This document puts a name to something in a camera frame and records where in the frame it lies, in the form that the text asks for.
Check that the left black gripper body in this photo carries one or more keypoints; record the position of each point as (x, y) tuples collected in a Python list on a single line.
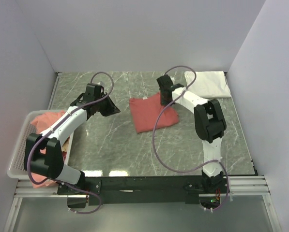
[(106, 105)]

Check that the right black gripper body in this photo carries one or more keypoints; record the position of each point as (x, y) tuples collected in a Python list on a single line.
[(163, 94)]

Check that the dark red t-shirt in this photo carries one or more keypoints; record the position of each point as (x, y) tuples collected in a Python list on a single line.
[(145, 112)]

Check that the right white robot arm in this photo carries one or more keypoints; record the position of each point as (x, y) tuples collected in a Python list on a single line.
[(209, 121)]

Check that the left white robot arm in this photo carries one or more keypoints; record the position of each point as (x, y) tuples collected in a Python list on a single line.
[(43, 151)]

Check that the folded white t-shirt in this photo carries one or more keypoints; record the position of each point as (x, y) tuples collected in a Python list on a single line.
[(210, 84)]

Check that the salmon pink t-shirt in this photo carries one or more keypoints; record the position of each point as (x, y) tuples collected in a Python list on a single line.
[(41, 123)]

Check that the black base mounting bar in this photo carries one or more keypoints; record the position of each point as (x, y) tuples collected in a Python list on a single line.
[(152, 189)]

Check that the white plastic basket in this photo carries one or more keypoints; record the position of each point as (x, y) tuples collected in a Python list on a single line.
[(18, 145)]

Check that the aluminium frame rail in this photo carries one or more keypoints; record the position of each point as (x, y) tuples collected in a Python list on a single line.
[(239, 186)]

